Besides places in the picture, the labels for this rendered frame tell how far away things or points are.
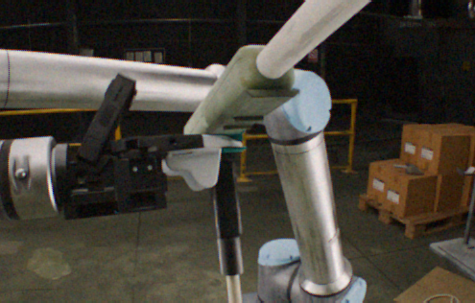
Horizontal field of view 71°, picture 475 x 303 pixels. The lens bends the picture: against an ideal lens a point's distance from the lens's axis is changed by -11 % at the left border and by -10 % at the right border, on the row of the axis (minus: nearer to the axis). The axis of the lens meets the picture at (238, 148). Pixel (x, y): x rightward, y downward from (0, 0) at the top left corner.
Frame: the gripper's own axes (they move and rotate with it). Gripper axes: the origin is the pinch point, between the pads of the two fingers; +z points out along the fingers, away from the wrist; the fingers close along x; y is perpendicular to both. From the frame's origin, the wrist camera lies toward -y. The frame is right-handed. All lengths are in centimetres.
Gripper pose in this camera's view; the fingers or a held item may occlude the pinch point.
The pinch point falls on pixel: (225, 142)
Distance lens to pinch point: 45.8
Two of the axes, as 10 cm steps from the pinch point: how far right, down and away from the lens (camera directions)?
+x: 3.0, -1.8, -9.4
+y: 1.4, 9.8, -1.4
